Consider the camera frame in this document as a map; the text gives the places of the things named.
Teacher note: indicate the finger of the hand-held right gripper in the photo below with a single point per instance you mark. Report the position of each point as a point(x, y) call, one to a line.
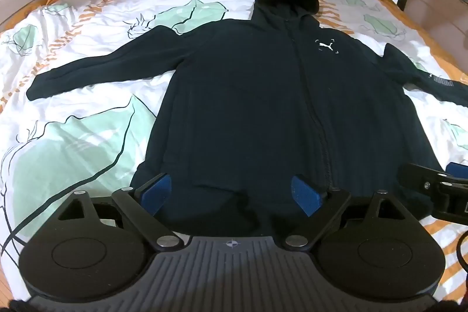
point(420, 178)
point(459, 169)

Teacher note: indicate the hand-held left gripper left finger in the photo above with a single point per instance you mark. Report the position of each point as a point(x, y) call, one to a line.
point(158, 190)

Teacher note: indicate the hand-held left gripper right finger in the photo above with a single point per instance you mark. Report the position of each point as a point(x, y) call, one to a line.
point(307, 195)

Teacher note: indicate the black hoodie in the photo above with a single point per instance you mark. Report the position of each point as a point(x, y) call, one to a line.
point(237, 96)

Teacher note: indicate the white leaf-print duvet cover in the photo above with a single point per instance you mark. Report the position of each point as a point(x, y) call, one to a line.
point(91, 136)

